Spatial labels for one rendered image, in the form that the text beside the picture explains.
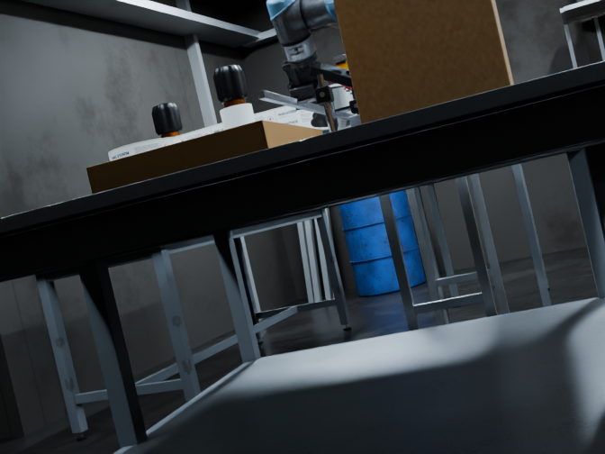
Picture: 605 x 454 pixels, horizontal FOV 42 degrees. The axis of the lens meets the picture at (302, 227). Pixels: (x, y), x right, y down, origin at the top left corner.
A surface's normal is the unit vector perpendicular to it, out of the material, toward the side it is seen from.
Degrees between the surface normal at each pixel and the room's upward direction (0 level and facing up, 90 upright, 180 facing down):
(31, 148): 90
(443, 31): 90
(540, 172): 90
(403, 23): 90
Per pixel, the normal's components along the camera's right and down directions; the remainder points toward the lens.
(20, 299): 0.89, -0.20
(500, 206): -0.40, 0.11
